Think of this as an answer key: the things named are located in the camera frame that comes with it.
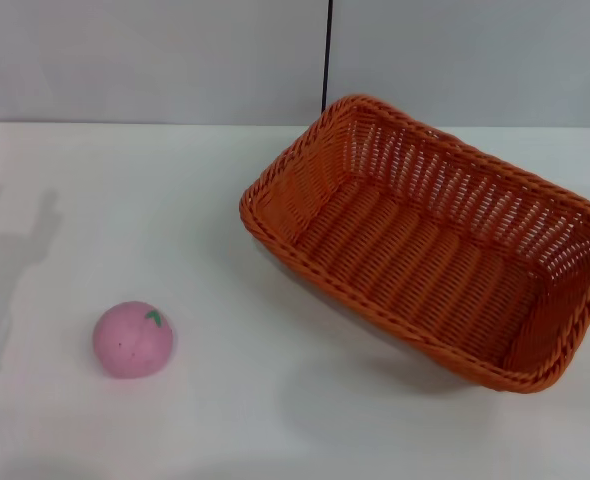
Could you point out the orange woven plastic basket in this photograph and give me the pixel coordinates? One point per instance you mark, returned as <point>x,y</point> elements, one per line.
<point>405,260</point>

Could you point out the pink peach toy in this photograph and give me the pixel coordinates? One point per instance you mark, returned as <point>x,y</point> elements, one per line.
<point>130,345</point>

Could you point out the black vertical wall strip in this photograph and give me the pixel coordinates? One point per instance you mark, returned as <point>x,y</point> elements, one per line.
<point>328,55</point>

